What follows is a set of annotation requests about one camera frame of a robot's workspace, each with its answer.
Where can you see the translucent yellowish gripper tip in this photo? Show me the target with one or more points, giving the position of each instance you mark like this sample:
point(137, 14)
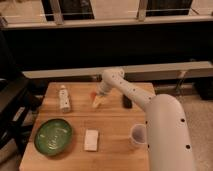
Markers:
point(98, 100)

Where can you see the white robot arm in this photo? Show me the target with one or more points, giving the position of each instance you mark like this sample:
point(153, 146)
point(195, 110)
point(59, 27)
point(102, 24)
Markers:
point(168, 136)

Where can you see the black rectangular block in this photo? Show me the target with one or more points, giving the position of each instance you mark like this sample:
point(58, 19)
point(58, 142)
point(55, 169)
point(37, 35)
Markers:
point(127, 103)

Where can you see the white plastic bottle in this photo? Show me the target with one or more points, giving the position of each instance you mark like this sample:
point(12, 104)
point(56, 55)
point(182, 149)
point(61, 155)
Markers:
point(64, 102)

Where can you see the white rectangular block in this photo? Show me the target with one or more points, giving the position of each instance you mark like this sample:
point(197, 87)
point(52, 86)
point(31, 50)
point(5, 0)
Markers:
point(91, 140)

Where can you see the black chair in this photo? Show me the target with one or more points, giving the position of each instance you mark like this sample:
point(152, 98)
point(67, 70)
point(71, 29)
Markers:
point(15, 102)

